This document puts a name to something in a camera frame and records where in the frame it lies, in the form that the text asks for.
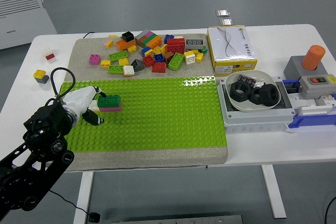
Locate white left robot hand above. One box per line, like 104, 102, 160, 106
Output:
62, 85, 108, 126

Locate dark green long brick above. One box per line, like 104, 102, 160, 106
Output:
97, 94, 122, 108

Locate pink long brick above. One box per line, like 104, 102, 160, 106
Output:
98, 103, 123, 113

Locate lime green long brick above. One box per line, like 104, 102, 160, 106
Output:
108, 65, 125, 75
167, 52, 185, 71
108, 50, 129, 63

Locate white and orange brick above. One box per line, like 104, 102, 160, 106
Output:
122, 65, 135, 78

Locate grey sloped brick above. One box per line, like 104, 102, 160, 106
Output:
131, 59, 145, 72

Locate orange long brick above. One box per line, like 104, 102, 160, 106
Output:
145, 37, 162, 50
115, 39, 138, 51

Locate red square brick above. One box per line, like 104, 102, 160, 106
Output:
142, 55, 155, 68

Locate black brick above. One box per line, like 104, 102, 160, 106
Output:
121, 31, 135, 42

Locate green studded baseplate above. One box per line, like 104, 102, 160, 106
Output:
59, 76, 228, 154

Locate brown long brick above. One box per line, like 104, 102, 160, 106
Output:
135, 36, 148, 48

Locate grey long brick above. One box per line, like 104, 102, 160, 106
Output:
134, 29, 153, 40

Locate large red brick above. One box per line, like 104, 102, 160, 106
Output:
166, 38, 186, 54

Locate white and yellow square brick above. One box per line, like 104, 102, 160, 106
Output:
183, 50, 196, 65

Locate grey brick with round studs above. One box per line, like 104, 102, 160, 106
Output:
185, 38, 205, 50

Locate grey-brown mat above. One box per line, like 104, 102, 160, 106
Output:
62, 33, 229, 173

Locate white heater appliance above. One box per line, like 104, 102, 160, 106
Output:
0, 0, 58, 50

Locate white table leg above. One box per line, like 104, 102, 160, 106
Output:
261, 164, 287, 219
73, 171, 95, 224

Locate large black hex nut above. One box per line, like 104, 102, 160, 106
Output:
258, 83, 279, 109
229, 81, 253, 102

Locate white and yellow cardboard box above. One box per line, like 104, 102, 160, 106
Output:
206, 25, 258, 76

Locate purple circuit board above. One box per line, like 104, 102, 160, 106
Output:
237, 73, 257, 88

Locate grey junction box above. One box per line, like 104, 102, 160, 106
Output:
216, 76, 296, 134

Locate small black hex nut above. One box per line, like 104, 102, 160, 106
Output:
248, 87, 263, 105

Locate white bowl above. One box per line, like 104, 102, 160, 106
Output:
225, 70, 281, 113

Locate grey block with hole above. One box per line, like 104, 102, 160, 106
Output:
282, 56, 328, 82

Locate orange cylinder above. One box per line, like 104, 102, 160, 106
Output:
301, 45, 327, 72

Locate thin black cable with plug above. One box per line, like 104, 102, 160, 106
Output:
49, 189, 101, 222

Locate blue and white rail assembly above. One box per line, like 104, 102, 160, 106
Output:
281, 78, 336, 135

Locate grey push-button switch box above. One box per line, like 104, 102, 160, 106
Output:
298, 74, 336, 99

